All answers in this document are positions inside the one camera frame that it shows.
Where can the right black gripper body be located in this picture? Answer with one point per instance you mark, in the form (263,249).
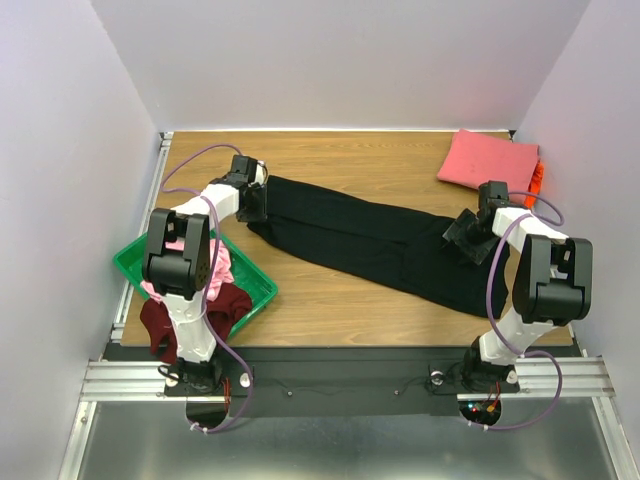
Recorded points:
(470,235)

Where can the black t shirt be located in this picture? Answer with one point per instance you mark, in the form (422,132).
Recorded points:
(393,246)

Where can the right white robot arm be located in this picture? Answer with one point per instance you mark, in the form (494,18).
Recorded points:
(552,285)

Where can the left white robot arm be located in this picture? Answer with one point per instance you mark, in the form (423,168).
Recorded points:
(179,263)

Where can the folded orange t shirt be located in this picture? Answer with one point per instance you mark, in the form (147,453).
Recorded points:
(528,196)

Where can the folded coral t shirt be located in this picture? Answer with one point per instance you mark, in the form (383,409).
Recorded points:
(475,158)

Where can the pink t shirt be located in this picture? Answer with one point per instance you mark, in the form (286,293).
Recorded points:
(221,275)

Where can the green plastic tray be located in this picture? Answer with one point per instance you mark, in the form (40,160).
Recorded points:
(247,276)

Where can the dark red t shirt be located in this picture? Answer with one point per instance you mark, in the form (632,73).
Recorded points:
(223,313)

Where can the aluminium frame rail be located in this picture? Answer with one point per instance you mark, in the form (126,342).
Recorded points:
(561,425)

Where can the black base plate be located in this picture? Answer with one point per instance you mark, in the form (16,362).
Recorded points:
(354,381)

